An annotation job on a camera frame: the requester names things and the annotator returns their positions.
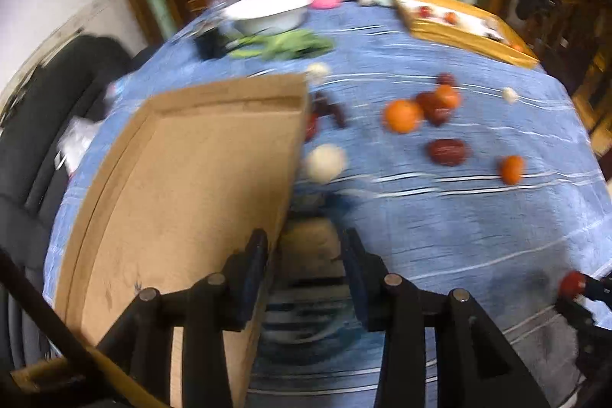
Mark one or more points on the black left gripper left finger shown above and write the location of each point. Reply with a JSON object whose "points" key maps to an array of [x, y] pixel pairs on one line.
{"points": [[140, 340]]}

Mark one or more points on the red tomato in yellow tray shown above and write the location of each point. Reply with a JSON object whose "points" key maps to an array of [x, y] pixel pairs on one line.
{"points": [[425, 12]]}

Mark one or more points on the red cherry tomato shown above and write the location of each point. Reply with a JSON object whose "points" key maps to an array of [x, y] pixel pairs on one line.
{"points": [[572, 285]]}

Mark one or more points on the large orange tangerine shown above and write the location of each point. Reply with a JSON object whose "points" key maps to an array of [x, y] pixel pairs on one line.
{"points": [[402, 116]]}

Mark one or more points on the blue plaid tablecloth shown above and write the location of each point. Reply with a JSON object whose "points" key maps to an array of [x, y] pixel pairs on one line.
{"points": [[440, 227]]}

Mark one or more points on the white plastic bag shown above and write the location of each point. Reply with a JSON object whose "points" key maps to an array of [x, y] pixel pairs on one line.
{"points": [[74, 143]]}

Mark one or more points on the small orange tangerine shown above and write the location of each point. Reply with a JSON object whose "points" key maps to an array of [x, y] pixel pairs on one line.
{"points": [[511, 169]]}

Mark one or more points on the large white cylinder piece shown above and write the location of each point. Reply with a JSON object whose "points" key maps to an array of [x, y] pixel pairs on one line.
{"points": [[324, 163]]}

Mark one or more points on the green leafy vegetable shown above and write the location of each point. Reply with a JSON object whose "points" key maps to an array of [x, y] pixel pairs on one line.
{"points": [[289, 45]]}

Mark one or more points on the small dark red date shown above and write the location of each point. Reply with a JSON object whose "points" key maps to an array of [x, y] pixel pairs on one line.
{"points": [[446, 78]]}

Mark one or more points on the small white piece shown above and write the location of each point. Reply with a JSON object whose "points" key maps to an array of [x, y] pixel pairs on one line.
{"points": [[510, 95]]}

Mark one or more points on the orange fruit in yellow tray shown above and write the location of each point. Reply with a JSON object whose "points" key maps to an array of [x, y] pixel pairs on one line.
{"points": [[451, 18]]}

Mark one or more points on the brown cardboard tray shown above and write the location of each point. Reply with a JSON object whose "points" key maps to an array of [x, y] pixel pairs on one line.
{"points": [[191, 176]]}

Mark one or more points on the small black cup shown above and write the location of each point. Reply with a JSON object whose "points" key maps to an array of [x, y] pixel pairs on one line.
{"points": [[210, 43]]}

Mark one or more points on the white enamel bowl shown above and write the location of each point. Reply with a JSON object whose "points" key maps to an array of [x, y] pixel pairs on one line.
{"points": [[267, 17]]}

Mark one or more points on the yellow tray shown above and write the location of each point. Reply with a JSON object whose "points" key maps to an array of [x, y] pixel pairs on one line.
{"points": [[478, 30]]}

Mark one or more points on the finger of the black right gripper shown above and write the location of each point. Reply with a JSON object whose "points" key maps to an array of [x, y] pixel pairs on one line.
{"points": [[598, 289]]}

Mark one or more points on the black chair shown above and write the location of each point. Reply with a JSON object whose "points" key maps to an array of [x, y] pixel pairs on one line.
{"points": [[73, 83]]}

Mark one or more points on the wrinkled red date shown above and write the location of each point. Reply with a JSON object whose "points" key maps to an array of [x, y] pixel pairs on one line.
{"points": [[435, 109]]}

